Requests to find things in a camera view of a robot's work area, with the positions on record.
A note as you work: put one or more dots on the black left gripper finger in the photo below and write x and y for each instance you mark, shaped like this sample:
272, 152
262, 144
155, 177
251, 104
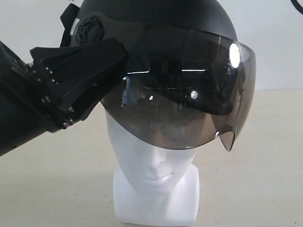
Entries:
91, 86
64, 61

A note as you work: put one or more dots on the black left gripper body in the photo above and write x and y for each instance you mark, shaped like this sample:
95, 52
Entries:
50, 83

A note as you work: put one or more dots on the black helmet with tinted visor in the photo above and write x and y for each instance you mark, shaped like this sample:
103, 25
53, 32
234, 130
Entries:
187, 80

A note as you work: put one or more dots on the white mannequin head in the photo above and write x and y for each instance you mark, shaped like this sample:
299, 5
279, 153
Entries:
152, 186

